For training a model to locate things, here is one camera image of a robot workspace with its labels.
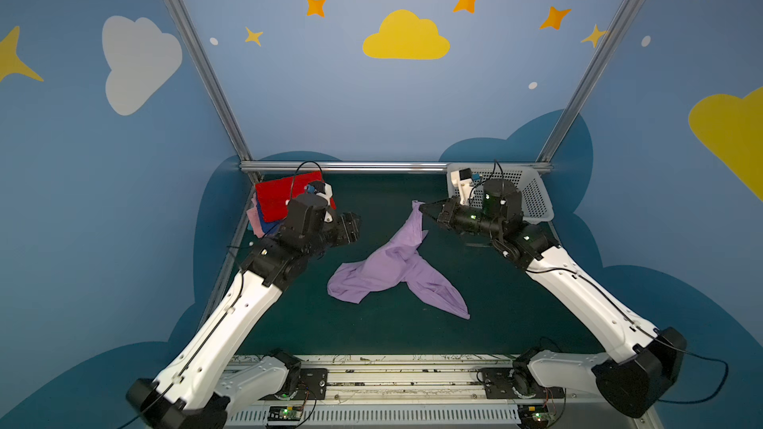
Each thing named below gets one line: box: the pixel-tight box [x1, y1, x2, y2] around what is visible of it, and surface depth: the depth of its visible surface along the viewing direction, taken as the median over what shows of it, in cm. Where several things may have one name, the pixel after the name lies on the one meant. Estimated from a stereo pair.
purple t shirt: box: [326, 200, 470, 319], surface depth 90 cm
